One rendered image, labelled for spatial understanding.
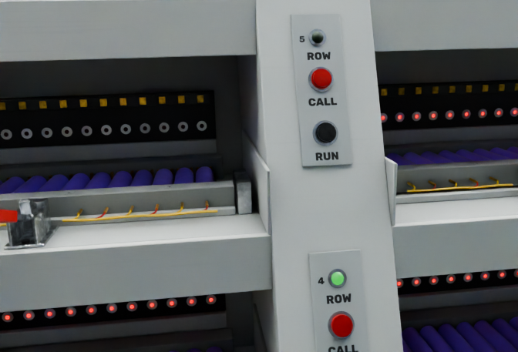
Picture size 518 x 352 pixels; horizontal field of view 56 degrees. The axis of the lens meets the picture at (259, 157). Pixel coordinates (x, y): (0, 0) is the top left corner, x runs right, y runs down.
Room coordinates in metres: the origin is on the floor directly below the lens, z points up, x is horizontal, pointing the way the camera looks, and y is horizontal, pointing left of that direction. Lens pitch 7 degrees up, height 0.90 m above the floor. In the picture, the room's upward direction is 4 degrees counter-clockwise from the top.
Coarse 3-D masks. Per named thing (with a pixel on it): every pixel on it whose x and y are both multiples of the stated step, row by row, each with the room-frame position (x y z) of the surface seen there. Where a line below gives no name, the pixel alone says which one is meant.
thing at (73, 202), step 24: (48, 192) 0.41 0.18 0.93; (72, 192) 0.40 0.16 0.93; (96, 192) 0.40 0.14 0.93; (120, 192) 0.40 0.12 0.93; (144, 192) 0.40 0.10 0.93; (168, 192) 0.41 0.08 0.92; (192, 192) 0.41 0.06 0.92; (216, 192) 0.41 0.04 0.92; (120, 216) 0.39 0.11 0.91; (144, 216) 0.39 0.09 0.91
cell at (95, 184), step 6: (96, 174) 0.48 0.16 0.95; (102, 174) 0.48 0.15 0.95; (108, 174) 0.49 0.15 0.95; (90, 180) 0.46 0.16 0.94; (96, 180) 0.45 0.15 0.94; (102, 180) 0.46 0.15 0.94; (108, 180) 0.48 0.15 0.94; (90, 186) 0.43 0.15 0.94; (96, 186) 0.44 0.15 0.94; (102, 186) 0.45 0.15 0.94
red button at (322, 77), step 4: (316, 72) 0.37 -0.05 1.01; (320, 72) 0.37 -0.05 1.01; (324, 72) 0.37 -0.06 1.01; (328, 72) 0.37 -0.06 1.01; (312, 76) 0.37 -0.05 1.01; (316, 76) 0.37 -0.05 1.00; (320, 76) 0.37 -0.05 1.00; (324, 76) 0.37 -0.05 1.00; (328, 76) 0.37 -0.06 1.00; (312, 80) 0.37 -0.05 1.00; (316, 80) 0.37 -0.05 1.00; (320, 80) 0.37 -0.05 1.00; (324, 80) 0.37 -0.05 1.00; (328, 80) 0.37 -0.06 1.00; (316, 84) 0.37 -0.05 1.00; (320, 84) 0.37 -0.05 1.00; (324, 84) 0.37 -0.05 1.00; (328, 84) 0.37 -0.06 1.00; (320, 88) 0.37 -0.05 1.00; (324, 88) 0.37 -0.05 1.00
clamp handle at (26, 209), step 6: (24, 204) 0.36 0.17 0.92; (30, 204) 0.36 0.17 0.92; (0, 210) 0.30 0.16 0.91; (6, 210) 0.31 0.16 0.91; (12, 210) 0.32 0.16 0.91; (24, 210) 0.36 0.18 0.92; (30, 210) 0.36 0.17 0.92; (0, 216) 0.30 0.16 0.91; (6, 216) 0.31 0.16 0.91; (12, 216) 0.32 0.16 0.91; (18, 216) 0.33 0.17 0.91; (24, 216) 0.34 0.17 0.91; (30, 216) 0.36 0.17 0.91; (0, 222) 0.30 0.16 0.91; (6, 222) 0.31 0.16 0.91; (12, 222) 0.32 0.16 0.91
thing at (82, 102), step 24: (48, 96) 0.50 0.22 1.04; (72, 96) 0.50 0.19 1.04; (96, 96) 0.51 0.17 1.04; (120, 96) 0.51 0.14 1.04; (144, 96) 0.51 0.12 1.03; (168, 96) 0.51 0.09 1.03; (192, 96) 0.52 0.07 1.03; (0, 120) 0.50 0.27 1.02; (24, 120) 0.50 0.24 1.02; (48, 120) 0.51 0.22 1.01; (72, 120) 0.51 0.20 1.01; (96, 120) 0.51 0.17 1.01; (120, 120) 0.52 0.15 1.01; (144, 120) 0.52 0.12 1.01; (168, 120) 0.52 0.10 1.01; (192, 120) 0.53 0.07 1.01; (0, 144) 0.51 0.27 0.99; (24, 144) 0.51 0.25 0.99; (48, 144) 0.52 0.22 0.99; (72, 144) 0.52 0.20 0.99
